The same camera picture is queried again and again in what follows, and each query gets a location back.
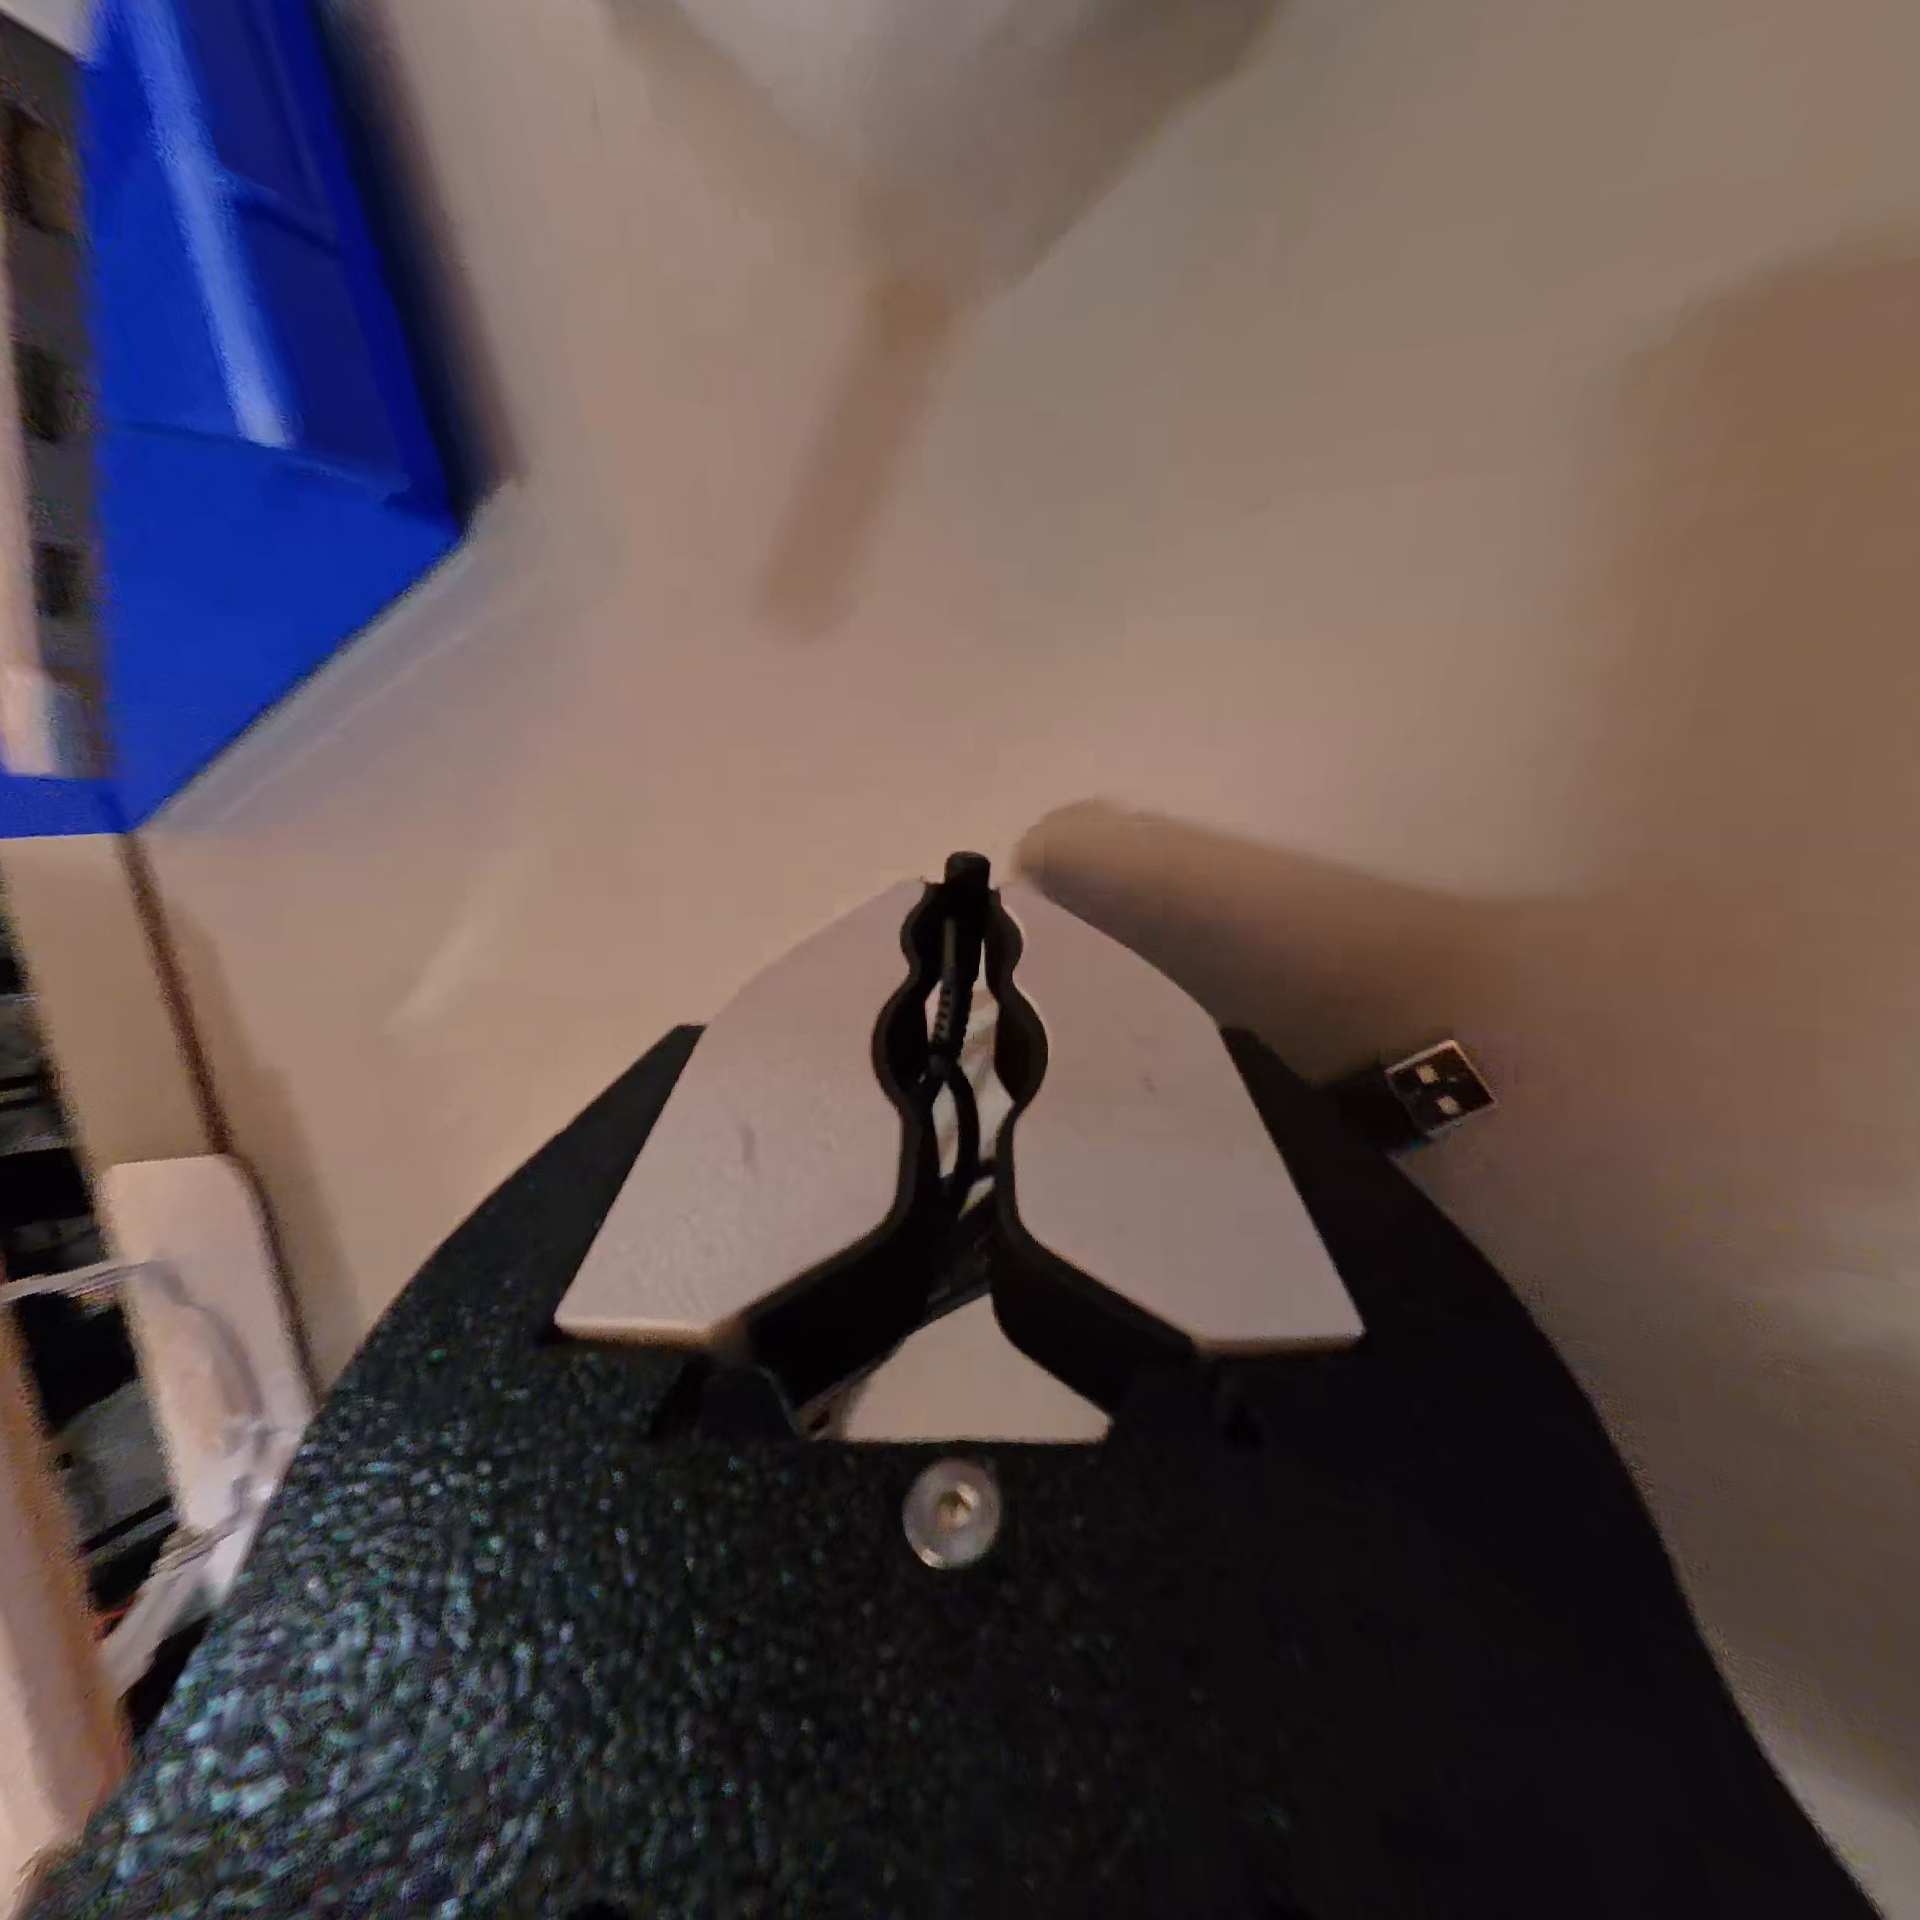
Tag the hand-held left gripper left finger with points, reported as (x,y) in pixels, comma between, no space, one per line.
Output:
(750,1154)

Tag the blue plastic bin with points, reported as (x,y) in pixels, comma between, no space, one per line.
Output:
(255,495)

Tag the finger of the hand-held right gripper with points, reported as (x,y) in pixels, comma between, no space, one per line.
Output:
(811,75)
(1079,89)

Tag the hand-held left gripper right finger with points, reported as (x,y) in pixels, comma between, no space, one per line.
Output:
(1171,1154)

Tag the document stand with tan board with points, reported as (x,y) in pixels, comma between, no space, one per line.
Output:
(196,1319)

